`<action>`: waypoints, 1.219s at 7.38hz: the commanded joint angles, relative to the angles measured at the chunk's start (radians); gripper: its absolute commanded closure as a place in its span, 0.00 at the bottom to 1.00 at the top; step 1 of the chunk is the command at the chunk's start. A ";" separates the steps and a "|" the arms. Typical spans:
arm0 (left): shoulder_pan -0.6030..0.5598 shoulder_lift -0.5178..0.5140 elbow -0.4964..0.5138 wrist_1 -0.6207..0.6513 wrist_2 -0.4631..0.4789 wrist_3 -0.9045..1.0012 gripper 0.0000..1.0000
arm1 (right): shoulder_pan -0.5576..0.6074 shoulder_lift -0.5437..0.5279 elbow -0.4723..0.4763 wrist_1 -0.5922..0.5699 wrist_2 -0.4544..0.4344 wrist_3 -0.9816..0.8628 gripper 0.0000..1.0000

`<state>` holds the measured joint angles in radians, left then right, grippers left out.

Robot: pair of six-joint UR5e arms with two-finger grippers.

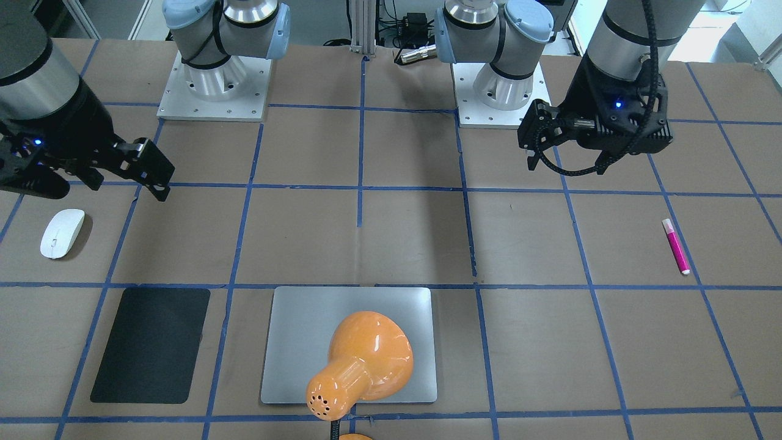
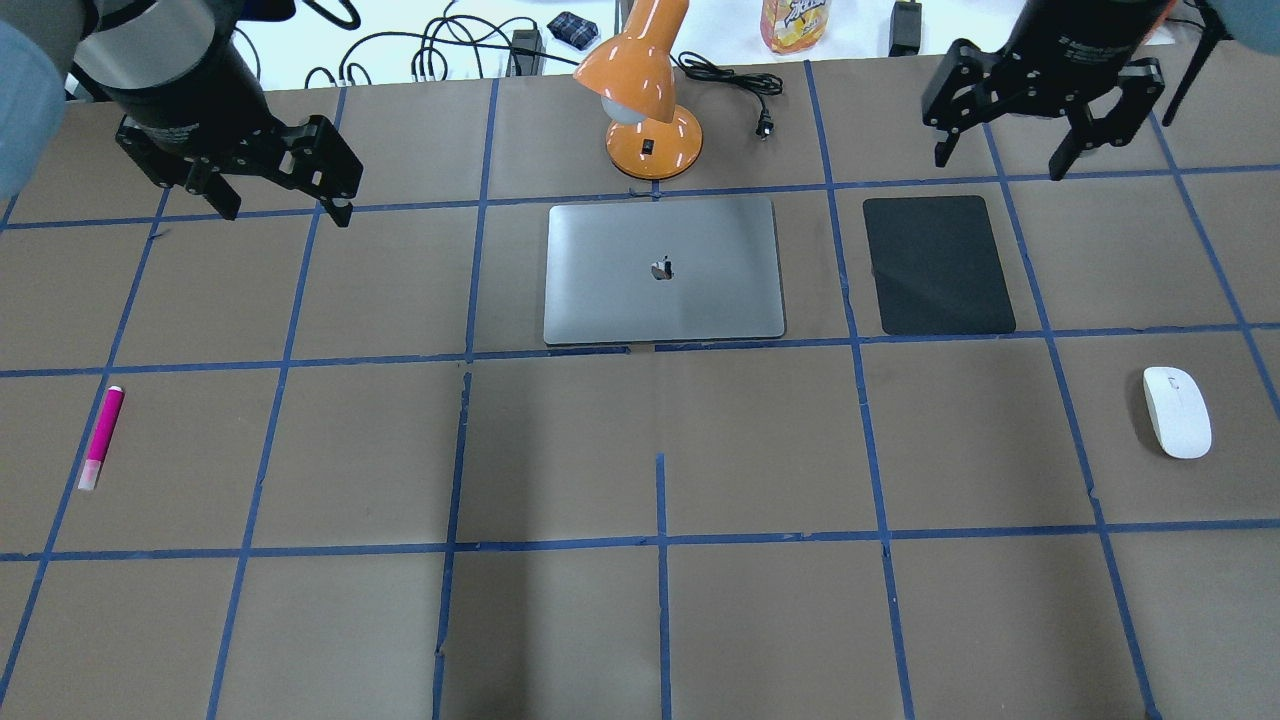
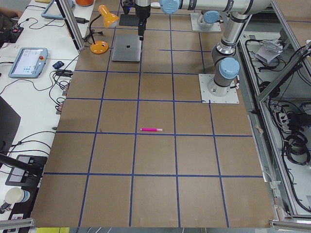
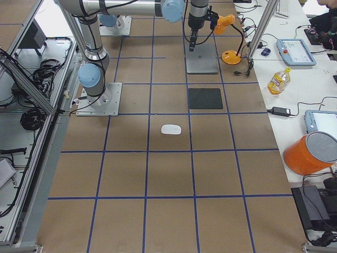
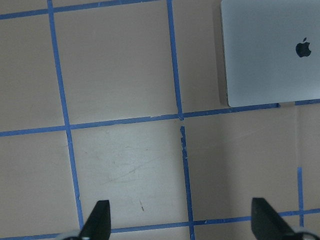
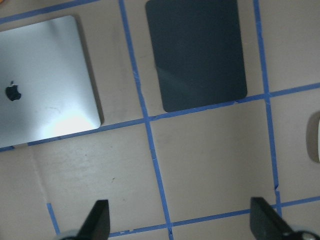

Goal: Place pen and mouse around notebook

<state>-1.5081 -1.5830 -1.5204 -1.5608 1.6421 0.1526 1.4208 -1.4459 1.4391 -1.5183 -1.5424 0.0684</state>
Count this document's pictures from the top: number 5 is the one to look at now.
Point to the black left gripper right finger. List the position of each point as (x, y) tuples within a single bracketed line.
[(267, 224)]

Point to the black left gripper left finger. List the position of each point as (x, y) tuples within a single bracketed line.
[(98, 224)]

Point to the silver laptop notebook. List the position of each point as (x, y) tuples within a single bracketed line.
[(271, 51)]

